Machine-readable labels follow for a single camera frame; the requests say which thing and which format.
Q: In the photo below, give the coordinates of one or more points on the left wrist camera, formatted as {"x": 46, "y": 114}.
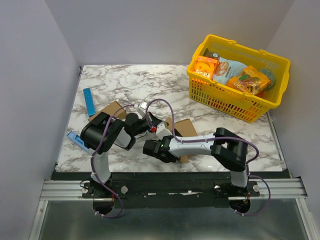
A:
{"x": 141, "y": 108}

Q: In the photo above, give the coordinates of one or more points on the long blue box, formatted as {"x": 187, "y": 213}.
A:
{"x": 89, "y": 102}

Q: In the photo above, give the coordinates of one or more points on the orange gummy candy bag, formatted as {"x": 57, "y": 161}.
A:
{"x": 249, "y": 81}

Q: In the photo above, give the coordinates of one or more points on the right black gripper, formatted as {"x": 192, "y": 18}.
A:
{"x": 148, "y": 147}

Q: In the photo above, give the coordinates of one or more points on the dark snack packet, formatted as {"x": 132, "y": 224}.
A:
{"x": 210, "y": 54}

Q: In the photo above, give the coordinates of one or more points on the aluminium frame rail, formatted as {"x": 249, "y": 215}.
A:
{"x": 65, "y": 190}

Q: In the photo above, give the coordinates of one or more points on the light blue chips bag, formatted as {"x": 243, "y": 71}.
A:
{"x": 227, "y": 69}

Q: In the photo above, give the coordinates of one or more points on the folded brown cardboard box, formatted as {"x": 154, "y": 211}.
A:
{"x": 110, "y": 110}

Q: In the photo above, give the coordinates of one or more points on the green round sponge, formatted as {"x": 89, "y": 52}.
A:
{"x": 271, "y": 76}

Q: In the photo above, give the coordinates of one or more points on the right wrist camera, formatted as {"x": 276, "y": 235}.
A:
{"x": 161, "y": 130}

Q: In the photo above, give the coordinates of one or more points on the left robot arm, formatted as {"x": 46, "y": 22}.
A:
{"x": 101, "y": 133}

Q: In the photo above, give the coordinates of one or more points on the small blue box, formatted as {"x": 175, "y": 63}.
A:
{"x": 75, "y": 138}

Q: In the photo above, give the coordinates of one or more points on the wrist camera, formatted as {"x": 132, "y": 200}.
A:
{"x": 141, "y": 108}
{"x": 161, "y": 130}

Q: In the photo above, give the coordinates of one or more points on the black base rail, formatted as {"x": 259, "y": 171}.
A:
{"x": 162, "y": 190}

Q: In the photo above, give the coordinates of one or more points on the orange snack box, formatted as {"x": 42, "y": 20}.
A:
{"x": 205, "y": 66}

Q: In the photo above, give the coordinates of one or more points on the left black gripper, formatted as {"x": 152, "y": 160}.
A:
{"x": 155, "y": 121}

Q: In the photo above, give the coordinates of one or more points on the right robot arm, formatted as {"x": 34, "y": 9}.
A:
{"x": 226, "y": 147}

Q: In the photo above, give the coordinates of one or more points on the yellow plastic basket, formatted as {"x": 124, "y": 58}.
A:
{"x": 233, "y": 102}

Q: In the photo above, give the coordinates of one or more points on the brown cardboard box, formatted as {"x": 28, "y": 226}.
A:
{"x": 186, "y": 129}
{"x": 110, "y": 110}

